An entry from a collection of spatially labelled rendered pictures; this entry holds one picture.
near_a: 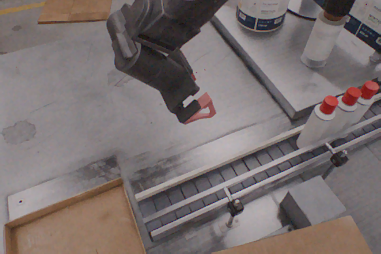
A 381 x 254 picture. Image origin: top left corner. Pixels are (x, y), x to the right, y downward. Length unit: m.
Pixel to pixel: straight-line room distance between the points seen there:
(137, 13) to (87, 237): 0.60
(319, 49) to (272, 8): 0.24
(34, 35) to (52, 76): 1.76
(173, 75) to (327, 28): 0.67
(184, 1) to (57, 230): 0.68
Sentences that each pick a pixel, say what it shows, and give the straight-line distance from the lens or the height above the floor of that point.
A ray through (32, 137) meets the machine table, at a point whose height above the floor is 0.83.
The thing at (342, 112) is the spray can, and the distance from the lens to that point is 0.83.
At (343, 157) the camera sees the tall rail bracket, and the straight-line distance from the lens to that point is 0.82.
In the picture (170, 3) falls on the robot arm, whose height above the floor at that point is 1.41.
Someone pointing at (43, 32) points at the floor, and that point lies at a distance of 2.95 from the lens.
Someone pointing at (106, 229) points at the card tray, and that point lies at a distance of 0.84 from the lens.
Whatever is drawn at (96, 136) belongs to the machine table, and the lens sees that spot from 0.98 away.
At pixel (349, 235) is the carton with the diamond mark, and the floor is 1.12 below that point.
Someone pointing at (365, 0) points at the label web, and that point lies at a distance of 1.23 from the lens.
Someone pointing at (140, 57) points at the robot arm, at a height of 1.33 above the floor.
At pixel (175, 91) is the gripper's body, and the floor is 1.24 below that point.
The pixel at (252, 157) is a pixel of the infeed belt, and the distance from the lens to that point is 0.85.
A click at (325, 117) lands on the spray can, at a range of 0.78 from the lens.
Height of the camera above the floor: 1.62
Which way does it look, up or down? 52 degrees down
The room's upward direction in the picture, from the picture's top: straight up
